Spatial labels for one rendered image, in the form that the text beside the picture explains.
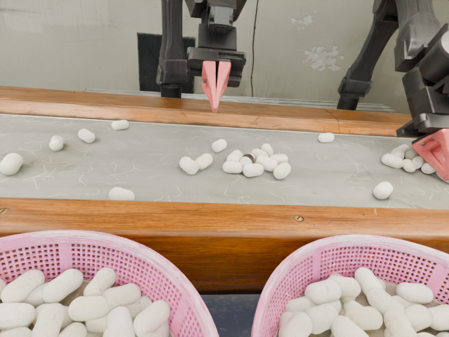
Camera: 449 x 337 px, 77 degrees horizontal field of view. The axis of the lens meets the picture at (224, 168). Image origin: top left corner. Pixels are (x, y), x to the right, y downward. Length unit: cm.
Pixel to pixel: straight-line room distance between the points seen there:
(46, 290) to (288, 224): 23
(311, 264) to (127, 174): 27
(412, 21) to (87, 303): 68
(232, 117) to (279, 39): 203
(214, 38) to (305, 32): 219
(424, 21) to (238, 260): 58
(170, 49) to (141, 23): 165
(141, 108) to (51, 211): 35
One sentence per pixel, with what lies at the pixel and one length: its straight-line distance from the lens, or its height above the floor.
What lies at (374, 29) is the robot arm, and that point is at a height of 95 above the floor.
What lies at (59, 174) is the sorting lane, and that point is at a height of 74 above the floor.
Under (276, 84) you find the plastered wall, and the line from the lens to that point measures 268.
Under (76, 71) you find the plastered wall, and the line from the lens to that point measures 263.
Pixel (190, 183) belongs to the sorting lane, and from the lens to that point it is 40.
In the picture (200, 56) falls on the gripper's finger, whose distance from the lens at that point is 51.
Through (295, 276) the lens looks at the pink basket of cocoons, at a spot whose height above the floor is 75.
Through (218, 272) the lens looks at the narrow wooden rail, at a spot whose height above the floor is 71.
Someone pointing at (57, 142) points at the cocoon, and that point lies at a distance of 51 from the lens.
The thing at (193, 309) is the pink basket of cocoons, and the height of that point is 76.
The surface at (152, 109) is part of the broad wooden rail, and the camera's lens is 62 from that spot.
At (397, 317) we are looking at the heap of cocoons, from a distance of 31.
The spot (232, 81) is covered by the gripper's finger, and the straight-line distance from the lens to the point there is 55.
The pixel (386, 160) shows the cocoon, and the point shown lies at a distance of 58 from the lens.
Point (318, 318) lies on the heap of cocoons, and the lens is 27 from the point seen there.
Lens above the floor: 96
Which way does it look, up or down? 29 degrees down
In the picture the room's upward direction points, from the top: 6 degrees clockwise
